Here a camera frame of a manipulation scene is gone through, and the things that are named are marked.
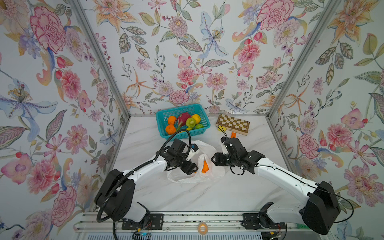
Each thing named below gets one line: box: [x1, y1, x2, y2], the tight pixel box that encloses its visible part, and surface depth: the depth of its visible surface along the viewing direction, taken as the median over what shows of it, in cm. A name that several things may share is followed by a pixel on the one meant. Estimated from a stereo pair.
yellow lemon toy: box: [191, 114, 201, 124], surface depth 115 cm
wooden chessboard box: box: [215, 114, 251, 136], surface depth 116 cm
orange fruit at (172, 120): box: [168, 116, 177, 125], surface depth 113 cm
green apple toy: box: [195, 124, 205, 129], surface depth 109 cm
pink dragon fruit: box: [177, 112, 191, 131], surface depth 112 cm
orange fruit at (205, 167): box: [201, 160, 210, 174], surface depth 87 cm
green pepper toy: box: [186, 117, 196, 128], surface depth 108 cm
